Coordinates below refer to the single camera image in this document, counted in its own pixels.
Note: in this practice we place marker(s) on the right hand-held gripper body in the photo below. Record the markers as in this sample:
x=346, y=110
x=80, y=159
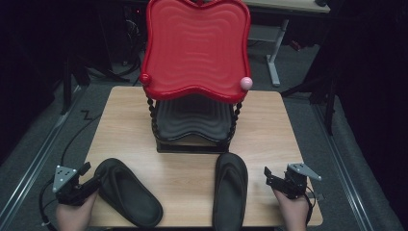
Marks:
x=296, y=184

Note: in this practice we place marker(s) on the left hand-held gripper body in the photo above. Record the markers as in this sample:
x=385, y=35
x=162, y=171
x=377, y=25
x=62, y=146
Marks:
x=69, y=192

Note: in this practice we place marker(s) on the black slipper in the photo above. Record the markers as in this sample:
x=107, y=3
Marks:
x=229, y=192
x=128, y=192

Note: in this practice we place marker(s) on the red and black shoe rack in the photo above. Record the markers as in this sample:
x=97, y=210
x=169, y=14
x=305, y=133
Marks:
x=195, y=48

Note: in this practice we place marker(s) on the person's left hand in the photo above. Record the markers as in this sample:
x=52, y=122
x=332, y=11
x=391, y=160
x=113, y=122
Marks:
x=75, y=218

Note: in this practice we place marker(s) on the person's right hand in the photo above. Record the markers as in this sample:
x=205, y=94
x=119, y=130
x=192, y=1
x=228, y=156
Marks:
x=293, y=215

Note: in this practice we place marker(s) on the grey tape piece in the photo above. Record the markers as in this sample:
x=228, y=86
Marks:
x=319, y=196

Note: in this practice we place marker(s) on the black metal stand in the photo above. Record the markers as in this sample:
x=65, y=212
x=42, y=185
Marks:
x=330, y=96
x=67, y=83

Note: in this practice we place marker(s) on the desk with grey leg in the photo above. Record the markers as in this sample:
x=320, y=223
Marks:
x=275, y=48

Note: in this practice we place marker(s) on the aluminium floor rail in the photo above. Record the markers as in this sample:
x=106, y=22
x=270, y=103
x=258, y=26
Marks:
x=344, y=173
x=35, y=154

